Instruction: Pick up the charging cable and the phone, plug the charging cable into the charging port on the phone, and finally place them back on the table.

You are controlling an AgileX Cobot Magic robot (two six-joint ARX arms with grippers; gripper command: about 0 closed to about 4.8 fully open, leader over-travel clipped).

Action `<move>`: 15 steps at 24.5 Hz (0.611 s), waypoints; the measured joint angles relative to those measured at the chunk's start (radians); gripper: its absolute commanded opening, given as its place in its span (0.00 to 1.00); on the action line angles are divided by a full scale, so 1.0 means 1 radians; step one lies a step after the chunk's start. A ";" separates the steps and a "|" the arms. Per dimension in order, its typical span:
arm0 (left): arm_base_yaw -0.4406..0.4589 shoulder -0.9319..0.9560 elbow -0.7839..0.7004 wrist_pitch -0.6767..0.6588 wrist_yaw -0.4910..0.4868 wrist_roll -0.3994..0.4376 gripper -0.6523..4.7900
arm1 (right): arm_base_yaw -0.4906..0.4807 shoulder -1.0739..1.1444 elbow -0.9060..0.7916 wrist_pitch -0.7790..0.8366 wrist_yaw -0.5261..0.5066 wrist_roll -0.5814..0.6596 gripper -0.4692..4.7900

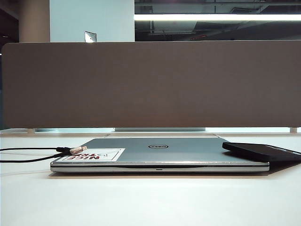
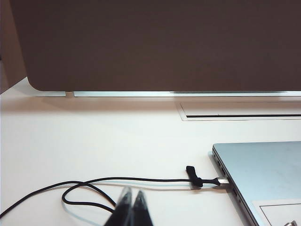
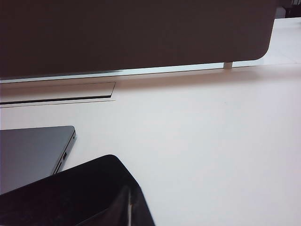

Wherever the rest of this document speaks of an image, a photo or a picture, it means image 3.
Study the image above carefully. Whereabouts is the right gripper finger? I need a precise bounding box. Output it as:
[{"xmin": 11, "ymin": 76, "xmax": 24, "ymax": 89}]
[{"xmin": 0, "ymin": 154, "xmax": 156, "ymax": 226}]

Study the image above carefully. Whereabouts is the silver Dell laptop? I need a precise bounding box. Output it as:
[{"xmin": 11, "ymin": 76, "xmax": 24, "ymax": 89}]
[{"xmin": 0, "ymin": 125, "xmax": 77, "ymax": 189}]

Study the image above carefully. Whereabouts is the brown desk divider panel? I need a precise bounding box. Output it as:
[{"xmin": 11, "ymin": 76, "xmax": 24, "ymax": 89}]
[{"xmin": 0, "ymin": 0, "xmax": 276, "ymax": 79}]

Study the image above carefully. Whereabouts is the desk cable hatch lid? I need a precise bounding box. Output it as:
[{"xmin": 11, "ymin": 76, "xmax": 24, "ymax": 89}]
[{"xmin": 0, "ymin": 81, "xmax": 117, "ymax": 105}]

